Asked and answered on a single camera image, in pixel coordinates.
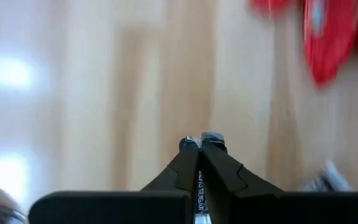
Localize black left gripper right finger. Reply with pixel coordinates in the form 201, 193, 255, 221
201, 140, 358, 224

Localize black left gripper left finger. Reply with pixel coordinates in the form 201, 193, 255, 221
28, 138, 200, 224

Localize red KitKat candy bar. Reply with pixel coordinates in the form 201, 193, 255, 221
301, 0, 358, 90

